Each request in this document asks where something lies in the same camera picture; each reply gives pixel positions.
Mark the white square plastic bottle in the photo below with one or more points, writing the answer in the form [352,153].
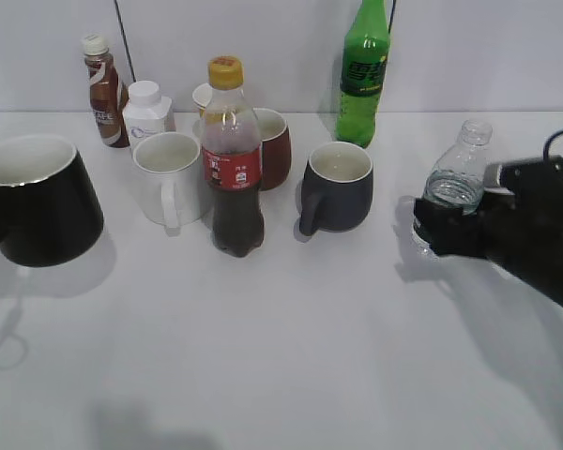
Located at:
[148,112]

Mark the black ceramic mug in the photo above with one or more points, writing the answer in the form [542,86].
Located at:
[49,210]

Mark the dark grey mug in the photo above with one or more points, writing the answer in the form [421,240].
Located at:
[336,192]

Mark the cola bottle yellow cap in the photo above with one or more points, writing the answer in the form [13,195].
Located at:
[231,148]

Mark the white ceramic mug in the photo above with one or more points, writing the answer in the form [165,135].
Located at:
[171,189]

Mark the dark red mug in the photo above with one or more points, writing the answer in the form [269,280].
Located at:
[276,147]

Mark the brown coffee drink bottle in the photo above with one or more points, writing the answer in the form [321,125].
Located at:
[108,95]

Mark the clear water bottle green label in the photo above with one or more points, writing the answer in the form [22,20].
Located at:
[456,179]

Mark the green sprite bottle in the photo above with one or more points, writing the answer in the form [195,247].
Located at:
[364,61]

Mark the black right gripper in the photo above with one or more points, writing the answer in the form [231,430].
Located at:
[521,230]

